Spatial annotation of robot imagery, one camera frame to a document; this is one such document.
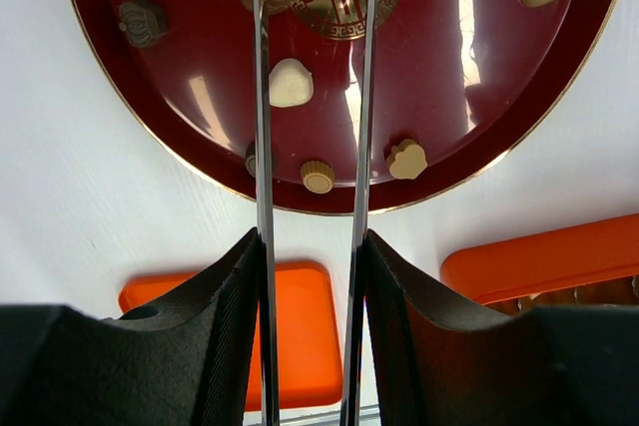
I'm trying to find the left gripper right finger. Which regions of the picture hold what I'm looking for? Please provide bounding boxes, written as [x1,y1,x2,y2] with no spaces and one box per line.
[364,232,638,425]

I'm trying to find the orange box lid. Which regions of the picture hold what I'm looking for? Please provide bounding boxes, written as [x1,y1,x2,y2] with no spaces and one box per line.
[118,260,342,412]

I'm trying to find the dark round chocolate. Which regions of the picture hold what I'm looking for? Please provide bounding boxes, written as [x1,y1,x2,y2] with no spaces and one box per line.
[245,141,277,178]

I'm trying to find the round dark red tray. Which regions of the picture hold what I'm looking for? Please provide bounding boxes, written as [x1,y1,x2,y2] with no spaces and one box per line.
[72,0,616,215]

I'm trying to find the tan flower chocolate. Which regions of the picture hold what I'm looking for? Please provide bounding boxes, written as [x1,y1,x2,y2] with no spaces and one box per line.
[386,139,427,180]

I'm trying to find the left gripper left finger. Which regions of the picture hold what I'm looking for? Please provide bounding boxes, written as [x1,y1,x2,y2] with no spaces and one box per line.
[1,230,259,425]

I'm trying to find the white heart chocolate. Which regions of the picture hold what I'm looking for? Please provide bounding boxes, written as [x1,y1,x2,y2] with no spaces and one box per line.
[269,58,315,108]

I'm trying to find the tan round ridged chocolate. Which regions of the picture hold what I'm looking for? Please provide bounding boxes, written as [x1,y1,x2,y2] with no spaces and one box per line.
[301,161,334,195]

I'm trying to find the orange chocolate box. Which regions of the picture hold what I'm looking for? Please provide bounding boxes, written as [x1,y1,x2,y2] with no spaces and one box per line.
[440,213,638,304]

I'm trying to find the dark crown chocolate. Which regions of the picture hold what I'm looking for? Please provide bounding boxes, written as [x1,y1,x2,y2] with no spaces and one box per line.
[118,0,169,49]

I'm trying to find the metal tweezers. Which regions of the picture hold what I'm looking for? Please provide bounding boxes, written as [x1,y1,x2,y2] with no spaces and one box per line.
[252,0,376,425]

